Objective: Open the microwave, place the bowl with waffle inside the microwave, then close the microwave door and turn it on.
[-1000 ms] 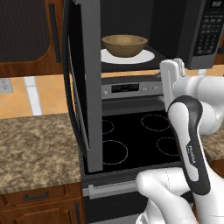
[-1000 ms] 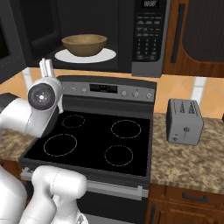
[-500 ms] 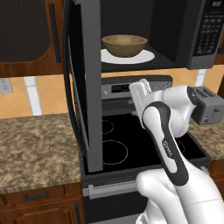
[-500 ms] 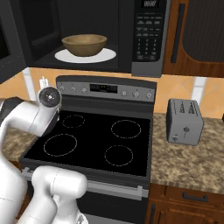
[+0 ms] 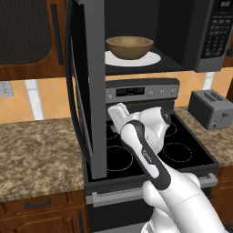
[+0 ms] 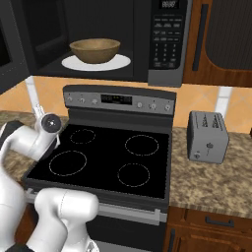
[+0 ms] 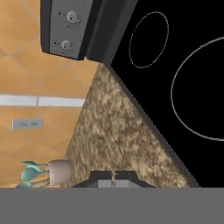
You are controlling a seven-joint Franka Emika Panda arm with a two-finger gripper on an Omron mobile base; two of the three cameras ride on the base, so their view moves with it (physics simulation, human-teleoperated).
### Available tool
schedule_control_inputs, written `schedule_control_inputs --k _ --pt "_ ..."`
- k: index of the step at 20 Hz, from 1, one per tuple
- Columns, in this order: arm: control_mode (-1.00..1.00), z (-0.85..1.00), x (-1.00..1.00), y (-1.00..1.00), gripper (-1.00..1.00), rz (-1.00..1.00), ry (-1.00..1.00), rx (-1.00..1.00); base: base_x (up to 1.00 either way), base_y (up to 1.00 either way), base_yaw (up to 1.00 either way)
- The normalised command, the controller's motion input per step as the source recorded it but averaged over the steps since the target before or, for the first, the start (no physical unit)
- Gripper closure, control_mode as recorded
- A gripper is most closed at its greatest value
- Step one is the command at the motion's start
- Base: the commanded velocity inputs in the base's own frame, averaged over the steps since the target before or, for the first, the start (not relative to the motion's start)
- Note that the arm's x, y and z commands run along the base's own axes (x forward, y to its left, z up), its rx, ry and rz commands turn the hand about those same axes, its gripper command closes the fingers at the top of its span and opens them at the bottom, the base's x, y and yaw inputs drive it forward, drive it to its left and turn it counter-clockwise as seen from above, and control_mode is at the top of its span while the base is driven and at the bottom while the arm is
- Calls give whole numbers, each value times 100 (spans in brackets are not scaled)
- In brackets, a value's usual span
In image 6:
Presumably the white round microwave plate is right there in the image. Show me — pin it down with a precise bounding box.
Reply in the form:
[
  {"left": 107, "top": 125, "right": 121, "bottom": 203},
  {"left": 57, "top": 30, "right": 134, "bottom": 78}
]
[{"left": 60, "top": 52, "right": 133, "bottom": 72}]

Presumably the brown wooden bowl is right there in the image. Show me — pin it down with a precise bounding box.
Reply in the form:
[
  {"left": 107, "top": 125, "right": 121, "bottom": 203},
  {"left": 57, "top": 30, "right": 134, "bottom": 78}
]
[{"left": 69, "top": 37, "right": 122, "bottom": 65}]

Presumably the black microwave oven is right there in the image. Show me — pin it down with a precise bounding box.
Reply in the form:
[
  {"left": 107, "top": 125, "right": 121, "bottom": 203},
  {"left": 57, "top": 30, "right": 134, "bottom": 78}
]
[{"left": 13, "top": 0, "right": 193, "bottom": 89}]

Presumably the brown cupboard door dark panel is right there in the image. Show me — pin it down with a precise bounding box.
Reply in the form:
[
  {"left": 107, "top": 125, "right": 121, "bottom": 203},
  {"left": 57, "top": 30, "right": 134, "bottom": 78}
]
[{"left": 182, "top": 0, "right": 252, "bottom": 89}]

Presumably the black microwave door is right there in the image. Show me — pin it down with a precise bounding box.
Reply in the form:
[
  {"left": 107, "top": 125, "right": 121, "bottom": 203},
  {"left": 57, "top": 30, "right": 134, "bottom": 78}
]
[{"left": 0, "top": 0, "right": 32, "bottom": 95}]

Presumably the plain brown cupboard door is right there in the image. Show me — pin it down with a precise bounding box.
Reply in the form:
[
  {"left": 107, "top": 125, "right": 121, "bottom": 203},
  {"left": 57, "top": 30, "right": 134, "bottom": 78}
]
[{"left": 162, "top": 225, "right": 252, "bottom": 252}]

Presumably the black and grey stove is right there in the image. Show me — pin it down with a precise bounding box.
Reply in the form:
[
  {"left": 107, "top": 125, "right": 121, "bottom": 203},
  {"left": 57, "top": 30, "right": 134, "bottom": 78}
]
[{"left": 21, "top": 84, "right": 178, "bottom": 252}]

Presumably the grey toaster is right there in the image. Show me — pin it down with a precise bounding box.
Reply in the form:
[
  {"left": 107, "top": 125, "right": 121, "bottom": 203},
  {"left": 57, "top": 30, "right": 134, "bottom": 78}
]
[{"left": 186, "top": 110, "right": 230, "bottom": 164}]

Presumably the brown wooden drawer front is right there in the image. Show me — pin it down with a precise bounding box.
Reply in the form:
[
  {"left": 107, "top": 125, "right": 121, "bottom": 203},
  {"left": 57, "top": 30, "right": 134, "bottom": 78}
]
[{"left": 182, "top": 207, "right": 252, "bottom": 236}]

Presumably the grey oven door handle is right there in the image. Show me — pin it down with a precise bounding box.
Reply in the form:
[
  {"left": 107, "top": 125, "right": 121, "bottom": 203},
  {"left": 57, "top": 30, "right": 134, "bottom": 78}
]
[{"left": 25, "top": 188, "right": 168, "bottom": 227}]

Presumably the long black cupboard handle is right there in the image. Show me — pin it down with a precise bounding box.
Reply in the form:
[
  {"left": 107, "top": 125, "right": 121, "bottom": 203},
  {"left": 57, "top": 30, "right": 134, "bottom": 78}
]
[{"left": 192, "top": 3, "right": 210, "bottom": 72}]

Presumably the short black cupboard handle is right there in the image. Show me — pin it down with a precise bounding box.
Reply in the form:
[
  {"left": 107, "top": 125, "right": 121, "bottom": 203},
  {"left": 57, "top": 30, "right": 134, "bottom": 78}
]
[{"left": 167, "top": 228, "right": 177, "bottom": 252}]

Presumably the black drawer handle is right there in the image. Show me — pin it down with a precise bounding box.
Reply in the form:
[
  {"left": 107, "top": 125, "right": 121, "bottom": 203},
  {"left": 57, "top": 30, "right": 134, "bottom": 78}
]
[{"left": 205, "top": 216, "right": 236, "bottom": 228}]

